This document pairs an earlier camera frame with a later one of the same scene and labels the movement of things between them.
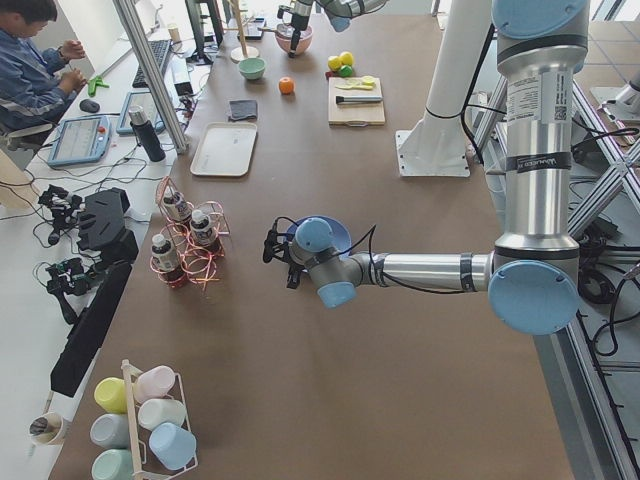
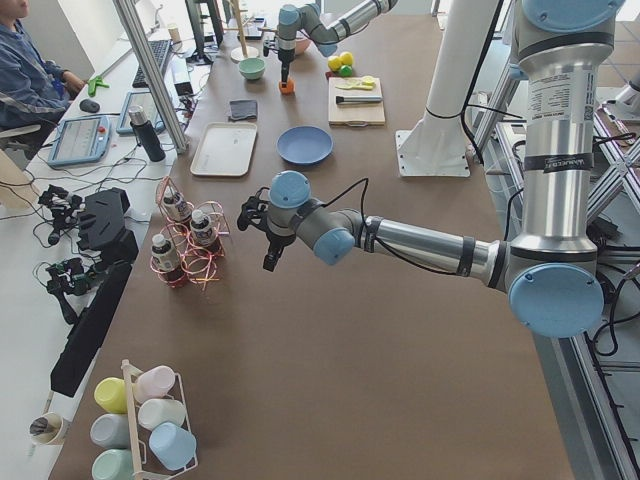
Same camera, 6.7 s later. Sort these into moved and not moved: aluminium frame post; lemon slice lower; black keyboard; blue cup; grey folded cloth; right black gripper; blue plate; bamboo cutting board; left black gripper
Moved: blue plate; right black gripper; left black gripper
Not moved: aluminium frame post; bamboo cutting board; black keyboard; lemon slice lower; blue cup; grey folded cloth
